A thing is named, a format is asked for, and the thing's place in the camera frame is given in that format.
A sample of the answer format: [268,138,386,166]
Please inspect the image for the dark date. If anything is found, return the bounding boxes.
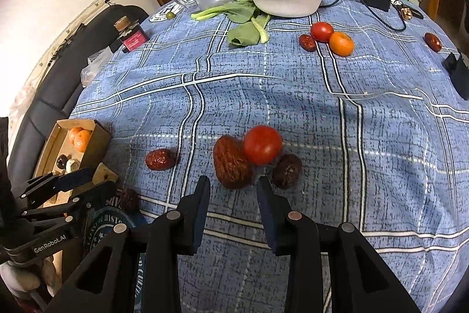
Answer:
[272,154,302,190]

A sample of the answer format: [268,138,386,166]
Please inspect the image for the large wrinkled red date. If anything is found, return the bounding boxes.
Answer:
[213,135,253,190]

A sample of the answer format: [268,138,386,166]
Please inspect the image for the left hand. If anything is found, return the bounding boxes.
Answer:
[1,257,60,300]

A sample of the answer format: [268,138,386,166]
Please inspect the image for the cardboard tray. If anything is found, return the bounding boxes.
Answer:
[34,119,118,207]

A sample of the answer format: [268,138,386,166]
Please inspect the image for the red tomato centre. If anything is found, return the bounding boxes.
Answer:
[242,125,283,166]

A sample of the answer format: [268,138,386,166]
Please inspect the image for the red tomato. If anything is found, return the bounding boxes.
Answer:
[310,21,335,43]
[242,125,283,166]

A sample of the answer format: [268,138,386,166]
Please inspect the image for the black sofa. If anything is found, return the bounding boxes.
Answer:
[8,5,149,186]

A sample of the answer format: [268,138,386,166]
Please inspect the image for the clear plastic bag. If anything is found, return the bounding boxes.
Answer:
[80,47,113,87]

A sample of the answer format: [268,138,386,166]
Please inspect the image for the blue plaid tablecloth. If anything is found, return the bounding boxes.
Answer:
[72,0,468,312]

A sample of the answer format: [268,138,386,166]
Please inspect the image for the red label jar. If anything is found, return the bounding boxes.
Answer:
[114,16,149,52]

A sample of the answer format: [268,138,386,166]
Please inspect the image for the small green olive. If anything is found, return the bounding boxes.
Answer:
[165,11,176,19]

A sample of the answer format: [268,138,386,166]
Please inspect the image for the far red tomato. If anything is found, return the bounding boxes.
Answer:
[310,21,335,43]

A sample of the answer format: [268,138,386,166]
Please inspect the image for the green leafy vegetable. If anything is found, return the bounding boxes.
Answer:
[191,0,271,47]

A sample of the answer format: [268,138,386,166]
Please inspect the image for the black device table edge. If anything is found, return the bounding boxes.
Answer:
[443,52,469,100]

